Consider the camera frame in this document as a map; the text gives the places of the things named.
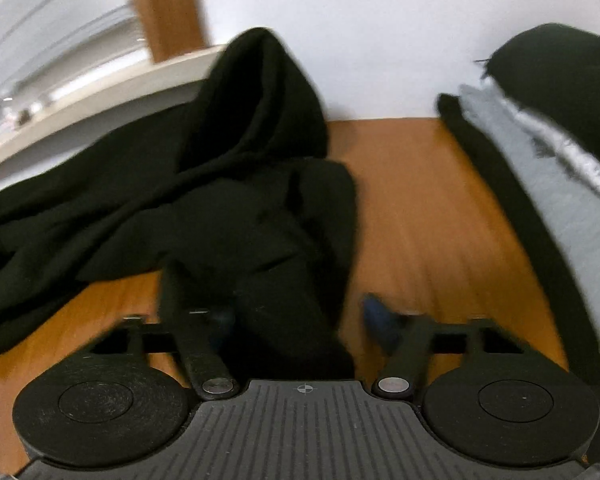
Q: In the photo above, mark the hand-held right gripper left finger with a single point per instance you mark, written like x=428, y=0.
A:
x=200, y=355

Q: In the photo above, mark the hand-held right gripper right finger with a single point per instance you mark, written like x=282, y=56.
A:
x=376, y=316

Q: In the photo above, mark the folded grey garment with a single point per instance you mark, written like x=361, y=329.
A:
x=555, y=200

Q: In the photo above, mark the beige window sill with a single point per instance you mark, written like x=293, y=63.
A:
x=105, y=85

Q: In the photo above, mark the folded black sweater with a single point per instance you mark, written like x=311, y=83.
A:
x=555, y=70

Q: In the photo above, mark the white window blind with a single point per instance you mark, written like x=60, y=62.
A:
x=40, y=20

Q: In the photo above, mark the wooden window frame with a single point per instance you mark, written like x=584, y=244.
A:
x=165, y=10

